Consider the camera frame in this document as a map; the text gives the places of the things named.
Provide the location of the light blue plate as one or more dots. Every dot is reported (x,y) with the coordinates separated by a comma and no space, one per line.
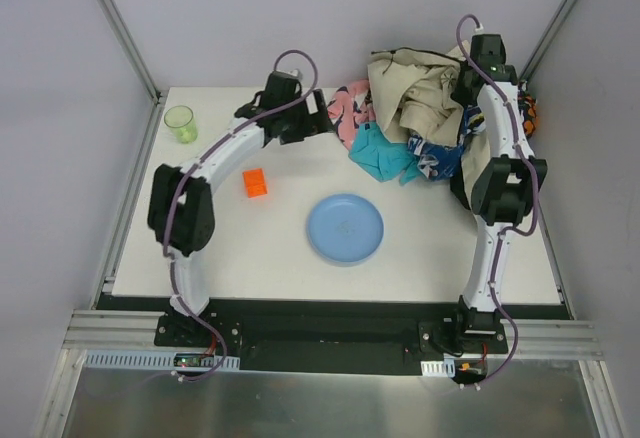
(345,229)

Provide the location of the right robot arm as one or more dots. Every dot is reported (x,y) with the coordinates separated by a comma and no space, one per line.
(504,196)

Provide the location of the green translucent cup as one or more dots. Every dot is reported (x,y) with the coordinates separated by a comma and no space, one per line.
(180,120)

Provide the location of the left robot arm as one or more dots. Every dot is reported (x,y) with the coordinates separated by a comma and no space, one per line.
(181,207)

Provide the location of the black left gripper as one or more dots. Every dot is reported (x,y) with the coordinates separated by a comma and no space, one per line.
(310,112)

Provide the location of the teal cloth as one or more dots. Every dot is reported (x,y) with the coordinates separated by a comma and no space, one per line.
(383,160)

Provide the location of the orange black patterned cloth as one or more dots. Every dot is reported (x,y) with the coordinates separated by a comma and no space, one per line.
(527,105)

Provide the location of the aluminium frame rail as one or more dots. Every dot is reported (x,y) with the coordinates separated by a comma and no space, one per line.
(126,41)

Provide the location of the orange toy cube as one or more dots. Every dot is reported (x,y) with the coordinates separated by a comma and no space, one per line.
(255,183)

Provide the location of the blue patterned cloth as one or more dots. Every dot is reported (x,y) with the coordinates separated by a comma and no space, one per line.
(439,162)

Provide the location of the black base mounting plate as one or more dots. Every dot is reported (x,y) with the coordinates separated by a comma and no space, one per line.
(376,338)

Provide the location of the beige zippered cloth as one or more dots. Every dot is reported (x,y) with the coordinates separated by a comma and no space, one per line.
(411,91)

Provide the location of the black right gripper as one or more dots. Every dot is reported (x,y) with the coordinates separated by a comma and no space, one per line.
(463,90)

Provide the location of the pink patterned cloth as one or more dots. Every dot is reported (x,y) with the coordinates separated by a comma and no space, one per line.
(349,109)

